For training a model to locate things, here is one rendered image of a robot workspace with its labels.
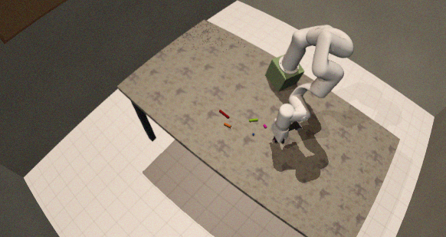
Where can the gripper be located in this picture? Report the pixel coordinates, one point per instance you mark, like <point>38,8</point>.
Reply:
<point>279,135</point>

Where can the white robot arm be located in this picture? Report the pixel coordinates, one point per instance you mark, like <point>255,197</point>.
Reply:
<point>328,73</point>

